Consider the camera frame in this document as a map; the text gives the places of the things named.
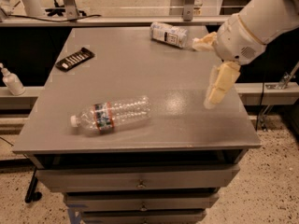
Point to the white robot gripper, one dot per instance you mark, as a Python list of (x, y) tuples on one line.
[(237, 41)]

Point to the clear plastic water bottle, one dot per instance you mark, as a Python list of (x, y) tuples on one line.
[(112, 116)]

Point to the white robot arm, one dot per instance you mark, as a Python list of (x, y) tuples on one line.
[(268, 19)]

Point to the lying white labelled bottle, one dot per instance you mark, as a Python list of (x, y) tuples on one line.
[(169, 34)]

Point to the white pump dispenser bottle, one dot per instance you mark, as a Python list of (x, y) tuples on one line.
[(12, 81)]

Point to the grey top drawer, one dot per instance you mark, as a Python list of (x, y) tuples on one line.
[(138, 178)]

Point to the grey drawer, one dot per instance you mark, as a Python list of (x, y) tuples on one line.
[(141, 202), (148, 217), (138, 178)]

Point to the black remote control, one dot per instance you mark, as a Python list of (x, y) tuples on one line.
[(74, 59)]

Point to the grey bottom drawer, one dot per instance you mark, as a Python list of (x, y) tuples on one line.
[(148, 217)]

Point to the grey middle drawer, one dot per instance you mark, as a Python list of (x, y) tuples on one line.
[(141, 202)]

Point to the black caster leg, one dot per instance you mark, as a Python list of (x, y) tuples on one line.
[(32, 195)]

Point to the metal bracket on rail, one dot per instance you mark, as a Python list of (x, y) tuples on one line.
[(284, 81)]

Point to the grey metal post right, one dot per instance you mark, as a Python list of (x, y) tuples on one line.
[(188, 6)]

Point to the grey metal post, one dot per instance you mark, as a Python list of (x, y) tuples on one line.
[(188, 6), (71, 9)]

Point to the grey metal post left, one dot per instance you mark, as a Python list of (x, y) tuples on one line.
[(71, 9)]

